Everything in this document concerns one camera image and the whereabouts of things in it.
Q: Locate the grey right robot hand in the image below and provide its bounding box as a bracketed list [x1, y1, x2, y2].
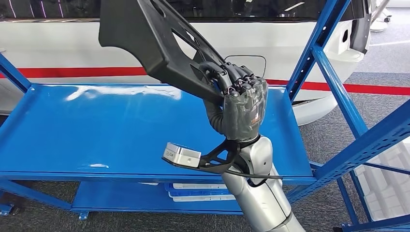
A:
[192, 60, 269, 143]

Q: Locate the long black plastic part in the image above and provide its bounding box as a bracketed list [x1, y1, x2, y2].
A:
[98, 0, 231, 105]

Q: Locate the blue plastic crate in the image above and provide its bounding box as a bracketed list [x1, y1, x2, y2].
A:
[165, 183, 231, 197]

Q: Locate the chrome stanchion base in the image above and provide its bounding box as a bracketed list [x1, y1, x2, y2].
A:
[370, 0, 392, 33]

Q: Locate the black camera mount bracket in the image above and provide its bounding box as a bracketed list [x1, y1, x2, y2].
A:
[161, 138, 261, 176]

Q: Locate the black camera cable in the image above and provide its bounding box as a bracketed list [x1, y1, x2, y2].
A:
[224, 169, 284, 181]

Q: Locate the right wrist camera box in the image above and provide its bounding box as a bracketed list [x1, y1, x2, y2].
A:
[162, 142, 202, 169]

